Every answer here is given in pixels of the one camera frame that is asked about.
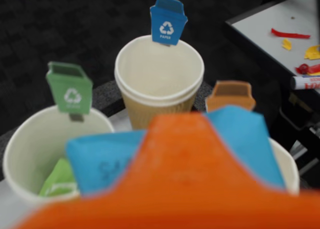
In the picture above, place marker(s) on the black side table frame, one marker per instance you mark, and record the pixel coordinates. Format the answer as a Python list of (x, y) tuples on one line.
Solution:
[(285, 99)]

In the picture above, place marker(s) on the paper cup with blue label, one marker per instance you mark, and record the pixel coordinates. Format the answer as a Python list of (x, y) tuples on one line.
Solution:
[(155, 74)]

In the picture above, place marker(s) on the green paper wad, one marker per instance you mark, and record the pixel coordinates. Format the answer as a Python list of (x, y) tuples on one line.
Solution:
[(58, 179)]

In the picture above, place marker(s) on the blue recycling bin label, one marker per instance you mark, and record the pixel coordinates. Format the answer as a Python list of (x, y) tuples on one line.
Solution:
[(167, 21)]

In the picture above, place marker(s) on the white red marker pen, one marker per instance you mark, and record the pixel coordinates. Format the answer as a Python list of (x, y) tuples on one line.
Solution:
[(305, 82)]

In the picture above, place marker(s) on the small yellow wrapper piece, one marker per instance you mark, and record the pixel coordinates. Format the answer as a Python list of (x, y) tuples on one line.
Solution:
[(287, 44)]

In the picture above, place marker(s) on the orange fixed gripper finger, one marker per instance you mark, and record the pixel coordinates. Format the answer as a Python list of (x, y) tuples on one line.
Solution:
[(180, 184)]

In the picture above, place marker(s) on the paper cup with green label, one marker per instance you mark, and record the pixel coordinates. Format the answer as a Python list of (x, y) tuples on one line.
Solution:
[(30, 149)]

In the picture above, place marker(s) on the orange recycling bin label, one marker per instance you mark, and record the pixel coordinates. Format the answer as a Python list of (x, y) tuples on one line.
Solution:
[(230, 99)]

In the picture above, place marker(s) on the blue paper wad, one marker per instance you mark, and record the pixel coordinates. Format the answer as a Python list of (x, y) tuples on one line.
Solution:
[(100, 159)]

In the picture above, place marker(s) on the paper cup with orange label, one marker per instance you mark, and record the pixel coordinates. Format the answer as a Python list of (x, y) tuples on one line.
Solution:
[(287, 164)]

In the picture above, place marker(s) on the green recycling bin label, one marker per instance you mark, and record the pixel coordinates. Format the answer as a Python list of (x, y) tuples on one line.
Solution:
[(71, 91)]

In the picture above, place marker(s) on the red wrapper strip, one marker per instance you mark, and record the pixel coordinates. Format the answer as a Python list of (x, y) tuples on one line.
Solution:
[(290, 34)]

